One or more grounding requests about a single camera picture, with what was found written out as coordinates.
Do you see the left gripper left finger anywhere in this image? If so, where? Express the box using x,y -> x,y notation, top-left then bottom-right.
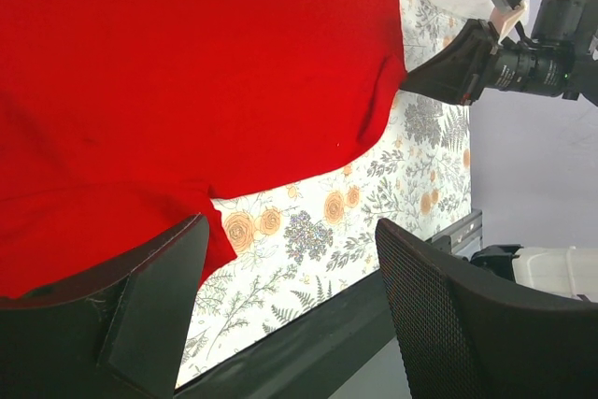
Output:
1,215 -> 209,398

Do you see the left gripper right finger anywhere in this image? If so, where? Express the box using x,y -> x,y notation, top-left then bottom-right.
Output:
376,219 -> 597,398

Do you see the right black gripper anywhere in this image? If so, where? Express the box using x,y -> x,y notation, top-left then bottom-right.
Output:
400,19 -> 568,105

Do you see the red t shirt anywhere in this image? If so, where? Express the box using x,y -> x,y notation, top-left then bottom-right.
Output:
1,0 -> 406,298

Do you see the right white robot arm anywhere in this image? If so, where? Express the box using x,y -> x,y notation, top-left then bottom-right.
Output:
403,0 -> 597,301

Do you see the floral patterned table mat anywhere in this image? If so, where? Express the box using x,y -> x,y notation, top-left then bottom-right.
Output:
175,0 -> 473,389

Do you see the aluminium frame rail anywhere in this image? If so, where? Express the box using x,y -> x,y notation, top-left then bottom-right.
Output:
428,209 -> 483,260

